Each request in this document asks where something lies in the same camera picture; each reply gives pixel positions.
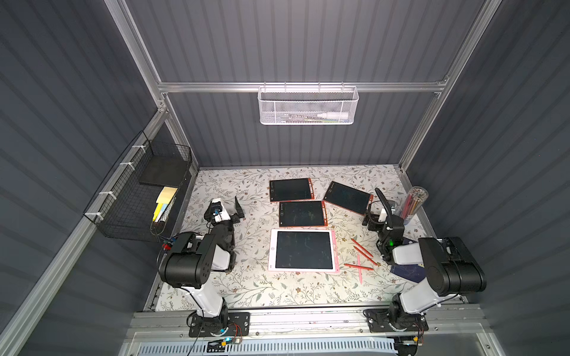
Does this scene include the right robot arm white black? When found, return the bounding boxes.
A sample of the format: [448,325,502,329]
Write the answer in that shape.
[375,188,487,332]

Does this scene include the pink white writing tablet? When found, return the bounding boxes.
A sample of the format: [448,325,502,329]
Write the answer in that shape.
[268,228,340,274]

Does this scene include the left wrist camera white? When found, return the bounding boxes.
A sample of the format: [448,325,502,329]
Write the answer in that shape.
[204,198,232,225]

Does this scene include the pink stylus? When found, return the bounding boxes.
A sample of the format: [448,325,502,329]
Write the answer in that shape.
[356,253,363,285]

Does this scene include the red tablet middle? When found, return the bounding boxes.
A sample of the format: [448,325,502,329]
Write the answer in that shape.
[279,200,328,228]

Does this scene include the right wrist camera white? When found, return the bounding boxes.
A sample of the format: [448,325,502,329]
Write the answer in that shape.
[378,208,387,223]

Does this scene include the red tablet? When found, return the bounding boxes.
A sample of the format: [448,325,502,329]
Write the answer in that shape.
[270,178,314,202]
[323,181,372,216]
[279,200,328,228]

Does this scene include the white marker in basket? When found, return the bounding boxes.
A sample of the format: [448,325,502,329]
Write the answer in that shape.
[316,112,350,123]

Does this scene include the red tablet back left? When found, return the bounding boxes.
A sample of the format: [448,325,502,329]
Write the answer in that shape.
[270,178,314,202]

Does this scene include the red tablet back right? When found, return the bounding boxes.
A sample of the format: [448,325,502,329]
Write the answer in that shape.
[323,181,372,216]

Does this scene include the dark blue book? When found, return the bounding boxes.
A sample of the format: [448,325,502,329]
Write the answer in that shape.
[390,238,425,283]

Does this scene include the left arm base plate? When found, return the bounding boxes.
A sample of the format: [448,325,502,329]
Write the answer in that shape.
[186,312,251,338]

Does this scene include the clear tube of colour pencils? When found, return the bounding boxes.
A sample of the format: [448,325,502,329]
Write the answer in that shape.
[399,186,429,225]

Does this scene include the red stylus upper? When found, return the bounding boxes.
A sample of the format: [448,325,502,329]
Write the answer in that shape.
[351,238,373,257]

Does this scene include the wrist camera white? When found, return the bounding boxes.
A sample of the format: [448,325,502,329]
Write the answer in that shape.
[378,208,387,223]
[204,198,232,225]

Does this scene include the red stylus lower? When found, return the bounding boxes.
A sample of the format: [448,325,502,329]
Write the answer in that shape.
[344,263,374,271]

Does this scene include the black wire wall basket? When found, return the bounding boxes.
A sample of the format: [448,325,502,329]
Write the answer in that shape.
[84,131,192,243]

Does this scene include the black notebook in basket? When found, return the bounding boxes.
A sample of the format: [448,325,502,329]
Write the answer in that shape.
[139,156,188,188]

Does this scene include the yellow sticky notes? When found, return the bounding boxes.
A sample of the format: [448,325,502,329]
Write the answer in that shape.
[152,186,178,223]

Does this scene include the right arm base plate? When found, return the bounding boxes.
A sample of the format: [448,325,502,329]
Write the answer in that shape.
[363,308,429,335]

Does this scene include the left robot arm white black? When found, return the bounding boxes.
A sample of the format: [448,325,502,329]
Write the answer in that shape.
[158,199,245,322]

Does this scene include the white wire mesh basket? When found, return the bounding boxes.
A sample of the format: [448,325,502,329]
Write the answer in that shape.
[258,84,359,125]

